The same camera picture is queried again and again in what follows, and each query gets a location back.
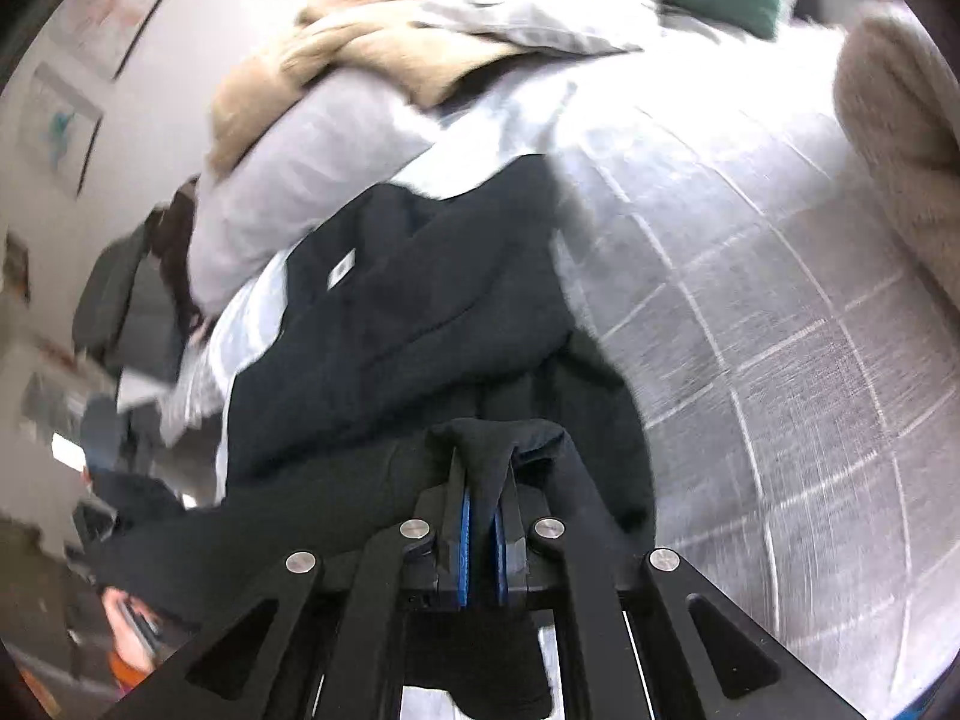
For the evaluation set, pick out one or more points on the large wall picture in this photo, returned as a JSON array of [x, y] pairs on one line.
[[112, 0]]

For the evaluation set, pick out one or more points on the light grey pillow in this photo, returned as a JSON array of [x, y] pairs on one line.
[[285, 180]]

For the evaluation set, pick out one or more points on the wall picture with blue figure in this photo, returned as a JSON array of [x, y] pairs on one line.
[[60, 127]]

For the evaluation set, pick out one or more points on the small wall picture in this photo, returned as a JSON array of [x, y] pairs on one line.
[[15, 266]]

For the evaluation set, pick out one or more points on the grey checked bedspread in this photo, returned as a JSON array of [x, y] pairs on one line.
[[750, 315]]

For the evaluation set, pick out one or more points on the black coat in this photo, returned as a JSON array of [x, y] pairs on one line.
[[412, 330]]

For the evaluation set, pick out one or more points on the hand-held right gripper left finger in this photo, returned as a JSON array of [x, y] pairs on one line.
[[463, 551]]

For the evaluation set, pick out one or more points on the person's left hand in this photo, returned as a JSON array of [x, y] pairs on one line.
[[124, 630]]

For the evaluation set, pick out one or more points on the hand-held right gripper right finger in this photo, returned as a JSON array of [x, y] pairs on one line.
[[499, 562]]

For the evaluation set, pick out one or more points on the checked cloth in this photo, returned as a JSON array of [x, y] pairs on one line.
[[191, 397]]

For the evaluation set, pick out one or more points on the cream fluffy blanket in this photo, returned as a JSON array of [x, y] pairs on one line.
[[900, 127]]

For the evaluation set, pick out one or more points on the dark clothes pile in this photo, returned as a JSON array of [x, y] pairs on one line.
[[120, 300]]

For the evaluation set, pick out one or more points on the beige fleece blanket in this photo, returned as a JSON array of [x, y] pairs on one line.
[[360, 37]]

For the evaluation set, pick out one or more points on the white printed pillow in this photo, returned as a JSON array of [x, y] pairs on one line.
[[525, 7]]

